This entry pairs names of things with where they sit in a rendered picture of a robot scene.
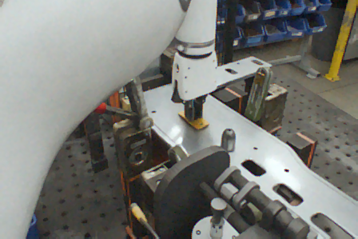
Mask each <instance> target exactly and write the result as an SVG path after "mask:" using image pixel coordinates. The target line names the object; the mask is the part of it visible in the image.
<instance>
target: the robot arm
mask: <svg viewBox="0 0 358 239"><path fill-rule="evenodd" d="M216 18H217V0H0V239H26V235H27V233H28V229H29V227H30V223H31V220H32V218H33V214H34V211H35V207H36V205H37V203H38V198H39V196H40V194H41V191H42V187H43V184H44V182H45V180H46V176H47V174H48V172H49V170H50V167H51V165H52V164H53V161H54V159H55V156H56V155H57V154H58V151H59V150H60V149H61V147H62V146H63V143H65V141H66V139H67V138H68V137H69V136H70V135H71V133H72V132H73V131H74V129H76V127H78V125H79V124H80V123H81V122H82V121H83V120H84V119H85V118H86V117H87V116H88V115H89V114H90V113H92V111H94V110H95V109H96V108H97V107H98V106H100V104H102V103H103V102H104V101H106V100H107V99H108V98H110V96H111V95H113V94H114V93H116V92H117V91H118V90H119V89H121V88H122V87H124V85H127V83H129V82H131V81H132V79H135V77H137V76H138V75H139V74H141V73H142V72H143V71H145V69H148V67H149V66H151V65H152V64H153V63H154V61H156V60H157V58H159V56H160V55H161V53H163V52H164V51H165V49H166V48H167V46H168V45H169V44H170V42H171V41H172V40H173V38H174V37H175V48H177V53H175V58H174V62H173V96H172V98H171V101H173V102H174V103H182V104H183V105H184V115H185V117H186V118H187V119H189V120H190V121H191V122H193V121H194V113H196V114H198V117H199V118H202V111H203V103H205V99H206V98H207V95H209V93H210V92H213V91H214V90H215V89H216V88H217V79H218V72H217V57H216V54H215V50H214V49H215V29H216ZM193 98H194V99H193ZM195 98H196V99H195Z"/></svg>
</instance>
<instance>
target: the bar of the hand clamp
mask: <svg viewBox="0 0 358 239"><path fill-rule="evenodd" d="M125 90H126V93H127V97H128V99H129V105H130V107H131V110H132V111H133V112H136V113H137V117H138V120H139V121H135V120H134V121H135V123H136V124H138V123H140V120H141V119H142V118H143V117H147V116H149V115H148V110H147V107H146V104H145V98H144V95H143V89H142V87H141V82H140V77H139V75H138V76H137V77H135V79H132V81H131V82H129V83H127V85H125Z"/></svg>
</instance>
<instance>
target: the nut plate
mask: <svg viewBox="0 0 358 239"><path fill-rule="evenodd" d="M178 114H179V115H180V116H181V117H183V119H185V120H186V121H187V122H188V123H189V124H191V125H192V126H194V127H195V128H196V129H201V128H202V127H206V126H207V125H209V122H207V121H206V120H205V119H204V118H199V117H198V114H196V113H194V115H195V116H194V121H193V122H191V121H190V120H189V119H187V118H186V117H185V115H184V110H183V111H180V112H178ZM199 124H203V125H199Z"/></svg>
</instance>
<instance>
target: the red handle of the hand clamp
mask: <svg viewBox="0 0 358 239"><path fill-rule="evenodd" d="M92 112H94V113H96V114H110V115H113V116H116V117H122V118H127V119H132V120H135V121H139V120H138V117H137V113H136V112H133V111H128V110H124V109H118V108H116V107H113V106H107V105H106V104H105V103H102V104H100V106H98V107H97V108H96V109H95V110H94V111H92Z"/></svg>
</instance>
